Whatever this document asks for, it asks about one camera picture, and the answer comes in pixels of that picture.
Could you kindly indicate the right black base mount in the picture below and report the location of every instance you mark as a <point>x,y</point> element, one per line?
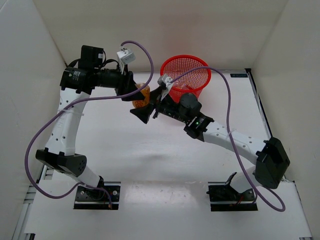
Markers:
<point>223,198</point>

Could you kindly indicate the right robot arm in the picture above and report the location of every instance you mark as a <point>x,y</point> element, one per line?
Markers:
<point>269,157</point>

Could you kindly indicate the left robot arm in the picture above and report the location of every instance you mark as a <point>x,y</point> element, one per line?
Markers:
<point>78,81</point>

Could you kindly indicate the left aluminium frame rail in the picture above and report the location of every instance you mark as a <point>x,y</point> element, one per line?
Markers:
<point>34,101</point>

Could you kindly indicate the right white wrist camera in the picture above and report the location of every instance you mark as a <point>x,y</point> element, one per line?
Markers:
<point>165,83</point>

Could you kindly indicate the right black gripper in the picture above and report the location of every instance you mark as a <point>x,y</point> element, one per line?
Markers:
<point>153,95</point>

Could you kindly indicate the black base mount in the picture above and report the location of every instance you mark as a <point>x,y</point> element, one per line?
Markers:
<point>90,199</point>
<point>223,198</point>

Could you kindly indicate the red mesh plastic bin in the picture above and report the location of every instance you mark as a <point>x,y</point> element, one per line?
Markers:
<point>193,82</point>

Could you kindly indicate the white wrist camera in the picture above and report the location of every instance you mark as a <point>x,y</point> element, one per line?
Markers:
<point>165,83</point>
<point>124,57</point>

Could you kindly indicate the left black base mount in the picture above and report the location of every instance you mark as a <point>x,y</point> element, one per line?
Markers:
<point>90,199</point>

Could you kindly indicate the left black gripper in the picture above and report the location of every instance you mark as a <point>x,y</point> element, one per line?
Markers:
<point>126,83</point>

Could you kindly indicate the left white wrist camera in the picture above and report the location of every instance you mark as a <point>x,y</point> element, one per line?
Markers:
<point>124,57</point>

